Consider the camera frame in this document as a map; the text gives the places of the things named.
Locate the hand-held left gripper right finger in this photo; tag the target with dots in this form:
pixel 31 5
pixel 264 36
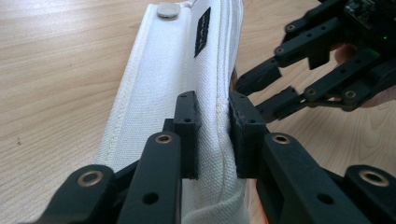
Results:
pixel 247 140

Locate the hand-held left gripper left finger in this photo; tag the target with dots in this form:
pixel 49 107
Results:
pixel 186 137

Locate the white canvas pencil case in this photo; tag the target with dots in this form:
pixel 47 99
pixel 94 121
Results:
pixel 162 87

